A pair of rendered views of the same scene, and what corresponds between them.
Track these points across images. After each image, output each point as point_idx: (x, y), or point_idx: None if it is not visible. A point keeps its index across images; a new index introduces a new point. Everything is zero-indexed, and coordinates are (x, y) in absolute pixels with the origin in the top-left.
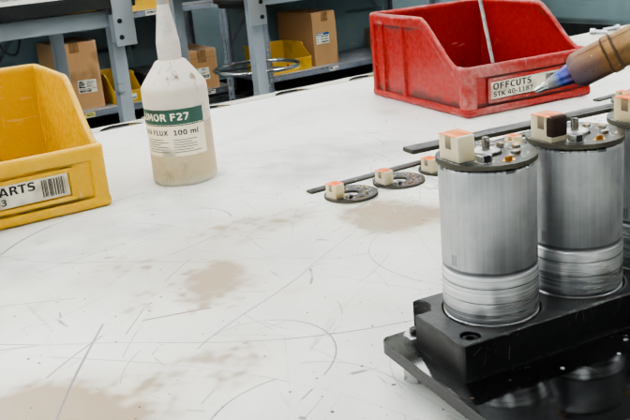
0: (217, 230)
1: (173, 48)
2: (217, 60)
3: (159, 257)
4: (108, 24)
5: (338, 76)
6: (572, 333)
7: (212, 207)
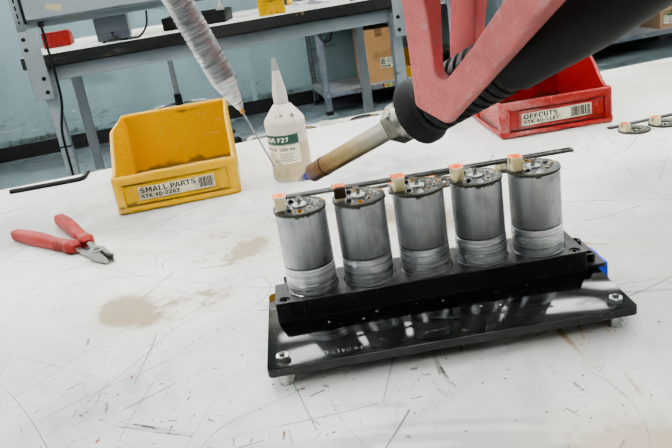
0: None
1: (281, 97)
2: None
3: (235, 230)
4: (389, 19)
5: (602, 51)
6: (346, 304)
7: None
